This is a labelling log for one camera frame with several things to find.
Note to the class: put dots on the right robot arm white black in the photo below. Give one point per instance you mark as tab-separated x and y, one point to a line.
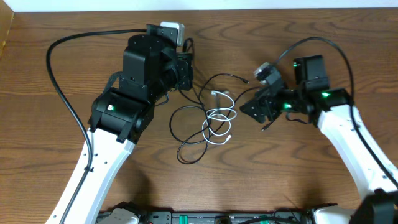
330	111

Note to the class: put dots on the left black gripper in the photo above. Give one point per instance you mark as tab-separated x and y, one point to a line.
184	70

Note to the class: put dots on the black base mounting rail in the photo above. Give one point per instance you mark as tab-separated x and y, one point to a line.
164	217

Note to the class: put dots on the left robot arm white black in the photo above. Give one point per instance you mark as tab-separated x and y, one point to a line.
152	67

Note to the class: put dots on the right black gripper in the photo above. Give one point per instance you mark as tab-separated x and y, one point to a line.
264	99

